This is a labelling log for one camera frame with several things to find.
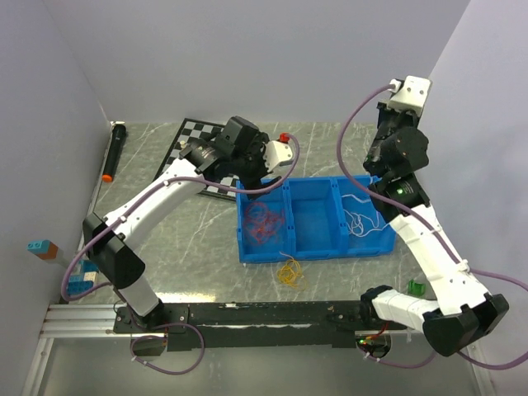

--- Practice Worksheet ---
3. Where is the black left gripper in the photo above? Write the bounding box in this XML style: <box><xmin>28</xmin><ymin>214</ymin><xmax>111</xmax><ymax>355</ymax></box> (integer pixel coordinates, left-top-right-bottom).
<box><xmin>231</xmin><ymin>134</ymin><xmax>284</xmax><ymax>200</ymax></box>

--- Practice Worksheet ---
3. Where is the white cable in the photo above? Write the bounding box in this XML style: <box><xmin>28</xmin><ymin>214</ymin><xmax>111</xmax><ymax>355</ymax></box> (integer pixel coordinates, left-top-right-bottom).
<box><xmin>340</xmin><ymin>175</ymin><xmax>389</xmax><ymax>238</ymax></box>

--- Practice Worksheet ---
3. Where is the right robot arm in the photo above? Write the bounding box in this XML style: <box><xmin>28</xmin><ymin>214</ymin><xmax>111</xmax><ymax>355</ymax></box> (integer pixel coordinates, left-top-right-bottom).
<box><xmin>360</xmin><ymin>102</ymin><xmax>509</xmax><ymax>356</ymax></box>

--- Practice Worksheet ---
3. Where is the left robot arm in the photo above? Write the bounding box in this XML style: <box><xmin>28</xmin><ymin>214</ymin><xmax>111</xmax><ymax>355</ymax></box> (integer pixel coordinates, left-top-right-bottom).
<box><xmin>83</xmin><ymin>116</ymin><xmax>295</xmax><ymax>332</ymax></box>

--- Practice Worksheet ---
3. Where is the blue three-compartment bin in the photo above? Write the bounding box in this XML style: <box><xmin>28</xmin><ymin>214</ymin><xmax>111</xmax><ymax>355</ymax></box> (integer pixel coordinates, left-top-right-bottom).
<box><xmin>236</xmin><ymin>176</ymin><xmax>395</xmax><ymax>263</ymax></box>

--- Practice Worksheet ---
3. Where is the black marker orange cap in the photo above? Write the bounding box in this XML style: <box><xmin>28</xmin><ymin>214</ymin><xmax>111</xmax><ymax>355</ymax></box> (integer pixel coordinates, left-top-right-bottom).
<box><xmin>101</xmin><ymin>124</ymin><xmax>127</xmax><ymax>183</ymax></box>

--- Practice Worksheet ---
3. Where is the green small object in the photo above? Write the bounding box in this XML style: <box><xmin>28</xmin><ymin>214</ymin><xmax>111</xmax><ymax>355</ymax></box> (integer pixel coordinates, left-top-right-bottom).
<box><xmin>408</xmin><ymin>280</ymin><xmax>426</xmax><ymax>297</ymax></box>

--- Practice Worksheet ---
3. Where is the blue toy brick stack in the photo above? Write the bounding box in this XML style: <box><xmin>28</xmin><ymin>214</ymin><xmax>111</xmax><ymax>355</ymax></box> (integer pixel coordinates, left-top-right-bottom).
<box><xmin>67</xmin><ymin>260</ymin><xmax>99</xmax><ymax>295</ymax></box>

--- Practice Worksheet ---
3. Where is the blue brown toy block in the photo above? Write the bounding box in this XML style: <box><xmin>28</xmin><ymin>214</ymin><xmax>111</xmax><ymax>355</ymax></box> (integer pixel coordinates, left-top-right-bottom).
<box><xmin>26</xmin><ymin>239</ymin><xmax>68</xmax><ymax>266</ymax></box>

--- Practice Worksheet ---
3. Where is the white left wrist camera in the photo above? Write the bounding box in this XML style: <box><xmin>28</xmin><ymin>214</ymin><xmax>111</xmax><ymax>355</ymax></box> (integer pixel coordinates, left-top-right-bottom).
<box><xmin>262</xmin><ymin>140</ymin><xmax>294</xmax><ymax>172</ymax></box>

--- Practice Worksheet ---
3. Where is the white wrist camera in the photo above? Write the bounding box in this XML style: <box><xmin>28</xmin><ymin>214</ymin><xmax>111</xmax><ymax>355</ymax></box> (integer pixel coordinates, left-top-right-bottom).
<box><xmin>262</xmin><ymin>140</ymin><xmax>294</xmax><ymax>172</ymax></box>
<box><xmin>387</xmin><ymin>75</ymin><xmax>432</xmax><ymax>117</ymax></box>

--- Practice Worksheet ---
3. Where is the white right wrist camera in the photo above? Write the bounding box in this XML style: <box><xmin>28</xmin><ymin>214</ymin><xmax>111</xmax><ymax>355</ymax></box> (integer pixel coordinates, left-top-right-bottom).
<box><xmin>387</xmin><ymin>75</ymin><xmax>432</xmax><ymax>117</ymax></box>

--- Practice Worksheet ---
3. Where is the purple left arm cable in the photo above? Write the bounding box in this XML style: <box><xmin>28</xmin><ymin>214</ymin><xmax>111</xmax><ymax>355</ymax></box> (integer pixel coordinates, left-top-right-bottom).
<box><xmin>60</xmin><ymin>132</ymin><xmax>301</xmax><ymax>304</ymax></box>

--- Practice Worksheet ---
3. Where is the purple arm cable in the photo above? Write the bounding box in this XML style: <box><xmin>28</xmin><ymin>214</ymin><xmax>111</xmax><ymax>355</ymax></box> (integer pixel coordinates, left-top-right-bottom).
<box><xmin>337</xmin><ymin>84</ymin><xmax>528</xmax><ymax>370</ymax></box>
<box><xmin>60</xmin><ymin>132</ymin><xmax>301</xmax><ymax>304</ymax></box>

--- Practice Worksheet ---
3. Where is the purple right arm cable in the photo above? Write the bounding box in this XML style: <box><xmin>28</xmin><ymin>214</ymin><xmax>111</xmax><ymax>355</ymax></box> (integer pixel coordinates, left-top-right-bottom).
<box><xmin>337</xmin><ymin>84</ymin><xmax>528</xmax><ymax>370</ymax></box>

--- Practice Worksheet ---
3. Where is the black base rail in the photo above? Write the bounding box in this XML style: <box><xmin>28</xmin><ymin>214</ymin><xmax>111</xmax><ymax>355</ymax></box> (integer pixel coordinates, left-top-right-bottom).
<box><xmin>113</xmin><ymin>300</ymin><xmax>405</xmax><ymax>351</ymax></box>

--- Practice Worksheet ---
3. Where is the aluminium frame rail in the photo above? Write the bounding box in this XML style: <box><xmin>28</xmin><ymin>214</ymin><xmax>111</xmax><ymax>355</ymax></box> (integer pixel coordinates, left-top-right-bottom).
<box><xmin>40</xmin><ymin>304</ymin><xmax>116</xmax><ymax>339</ymax></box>

